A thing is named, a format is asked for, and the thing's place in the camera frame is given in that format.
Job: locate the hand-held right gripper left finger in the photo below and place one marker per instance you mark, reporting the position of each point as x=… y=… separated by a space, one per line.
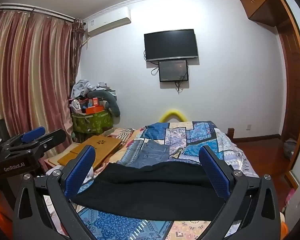
x=80 y=172

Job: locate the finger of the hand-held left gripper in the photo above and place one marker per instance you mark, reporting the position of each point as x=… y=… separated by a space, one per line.
x=33 y=133
x=55 y=136

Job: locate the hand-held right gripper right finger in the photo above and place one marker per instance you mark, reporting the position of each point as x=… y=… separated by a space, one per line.
x=215 y=175

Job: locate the black pants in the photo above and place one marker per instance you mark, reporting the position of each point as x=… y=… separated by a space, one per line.
x=150 y=192

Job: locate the wooden lap desk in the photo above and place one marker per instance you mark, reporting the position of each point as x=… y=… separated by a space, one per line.
x=100 y=147

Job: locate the green patterned storage bag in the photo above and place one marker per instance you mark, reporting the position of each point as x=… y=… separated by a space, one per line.
x=95 y=122

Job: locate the blue patchwork blanket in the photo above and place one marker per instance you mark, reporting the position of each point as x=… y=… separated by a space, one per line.
x=190 y=140

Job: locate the orange box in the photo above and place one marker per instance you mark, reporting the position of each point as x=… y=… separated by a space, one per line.
x=93 y=109

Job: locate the pile of grey clothes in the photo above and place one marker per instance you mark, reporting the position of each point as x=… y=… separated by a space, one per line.
x=85 y=86

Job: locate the striped pink curtain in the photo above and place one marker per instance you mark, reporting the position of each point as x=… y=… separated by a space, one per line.
x=27 y=67

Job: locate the blue jeans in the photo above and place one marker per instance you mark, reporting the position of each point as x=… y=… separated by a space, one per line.
x=150 y=155

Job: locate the yellow foam tube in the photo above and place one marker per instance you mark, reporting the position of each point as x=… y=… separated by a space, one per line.
x=165 y=115

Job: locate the pink item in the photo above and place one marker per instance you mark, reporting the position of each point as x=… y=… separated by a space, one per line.
x=290 y=198

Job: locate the grey cloth on floor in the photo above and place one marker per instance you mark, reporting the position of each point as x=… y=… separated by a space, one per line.
x=290 y=148

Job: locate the white air conditioner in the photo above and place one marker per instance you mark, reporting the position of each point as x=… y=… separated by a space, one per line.
x=107 y=21

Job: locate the brown wooden door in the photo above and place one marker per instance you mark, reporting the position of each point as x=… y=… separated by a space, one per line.
x=292 y=67

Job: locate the wooden overhead cabinet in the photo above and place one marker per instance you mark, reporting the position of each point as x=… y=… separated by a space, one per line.
x=257 y=0

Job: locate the wooden bed post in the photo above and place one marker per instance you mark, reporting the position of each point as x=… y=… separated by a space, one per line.
x=230 y=133

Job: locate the white wall outlet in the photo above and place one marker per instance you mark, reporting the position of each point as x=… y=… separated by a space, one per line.
x=249 y=127

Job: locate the small black wall monitor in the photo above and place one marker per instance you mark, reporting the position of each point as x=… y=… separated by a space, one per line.
x=173 y=71

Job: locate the white curtain rail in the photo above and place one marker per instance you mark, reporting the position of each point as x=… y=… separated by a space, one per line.
x=40 y=11

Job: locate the black wall television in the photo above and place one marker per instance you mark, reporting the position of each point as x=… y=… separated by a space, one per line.
x=171 y=45

